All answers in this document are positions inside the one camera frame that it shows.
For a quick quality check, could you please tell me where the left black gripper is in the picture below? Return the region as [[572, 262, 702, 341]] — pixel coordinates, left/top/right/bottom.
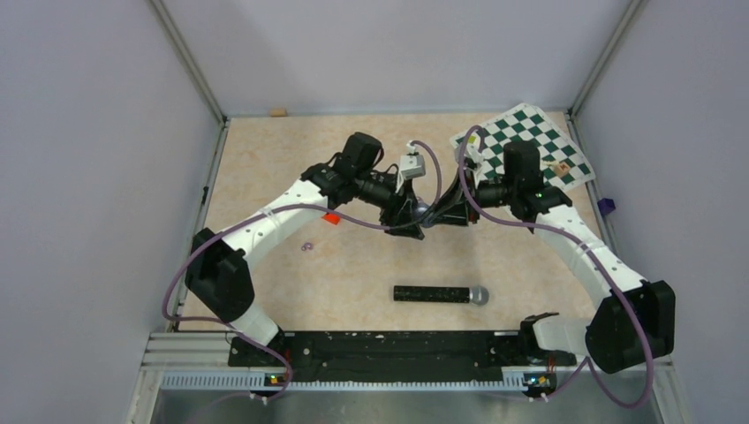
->
[[355, 170, 424, 239]]

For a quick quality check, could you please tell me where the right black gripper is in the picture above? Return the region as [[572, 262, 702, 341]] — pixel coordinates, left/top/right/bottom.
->
[[429, 167, 518, 226]]

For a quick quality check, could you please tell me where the grey oval charging case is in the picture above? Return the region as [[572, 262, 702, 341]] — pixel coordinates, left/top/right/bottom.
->
[[413, 200, 435, 228]]

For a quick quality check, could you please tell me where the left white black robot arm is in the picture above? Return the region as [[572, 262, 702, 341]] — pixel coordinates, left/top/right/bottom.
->
[[185, 132, 426, 365]]

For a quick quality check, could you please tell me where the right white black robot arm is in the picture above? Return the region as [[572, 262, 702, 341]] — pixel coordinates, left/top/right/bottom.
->
[[451, 140, 676, 374]]

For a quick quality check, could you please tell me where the red rectangular block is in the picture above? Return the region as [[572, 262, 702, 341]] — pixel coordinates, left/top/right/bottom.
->
[[322, 213, 341, 225]]

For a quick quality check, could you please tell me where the black microphone silver head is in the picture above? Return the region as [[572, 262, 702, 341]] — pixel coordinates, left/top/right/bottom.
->
[[393, 285, 489, 306]]

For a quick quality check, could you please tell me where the green white chessboard mat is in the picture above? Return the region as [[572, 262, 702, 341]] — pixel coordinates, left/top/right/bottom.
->
[[469, 103, 595, 191]]

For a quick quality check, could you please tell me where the wooden letter cube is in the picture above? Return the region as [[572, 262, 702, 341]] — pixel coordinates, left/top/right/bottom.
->
[[555, 163, 571, 177]]

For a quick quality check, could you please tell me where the purple small object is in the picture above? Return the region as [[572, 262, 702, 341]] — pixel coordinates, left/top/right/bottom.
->
[[597, 198, 617, 216]]

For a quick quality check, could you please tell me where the small wooden block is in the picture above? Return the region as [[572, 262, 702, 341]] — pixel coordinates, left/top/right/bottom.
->
[[269, 108, 288, 117]]

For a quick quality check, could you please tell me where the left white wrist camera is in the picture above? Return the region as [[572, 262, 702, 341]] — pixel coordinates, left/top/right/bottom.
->
[[398, 147, 426, 182]]

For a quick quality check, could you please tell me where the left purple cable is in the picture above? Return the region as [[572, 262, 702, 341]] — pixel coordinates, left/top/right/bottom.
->
[[162, 140, 443, 405]]

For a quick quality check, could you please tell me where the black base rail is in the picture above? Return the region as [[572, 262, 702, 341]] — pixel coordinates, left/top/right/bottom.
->
[[228, 330, 577, 383]]

